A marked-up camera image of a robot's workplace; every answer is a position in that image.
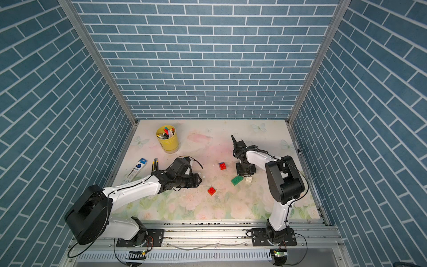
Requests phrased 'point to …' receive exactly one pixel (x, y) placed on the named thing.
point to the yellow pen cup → (167, 136)
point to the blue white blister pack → (135, 171)
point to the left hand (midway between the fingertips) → (200, 182)
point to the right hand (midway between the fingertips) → (245, 173)
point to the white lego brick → (248, 179)
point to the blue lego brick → (221, 163)
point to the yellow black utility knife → (154, 165)
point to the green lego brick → (237, 179)
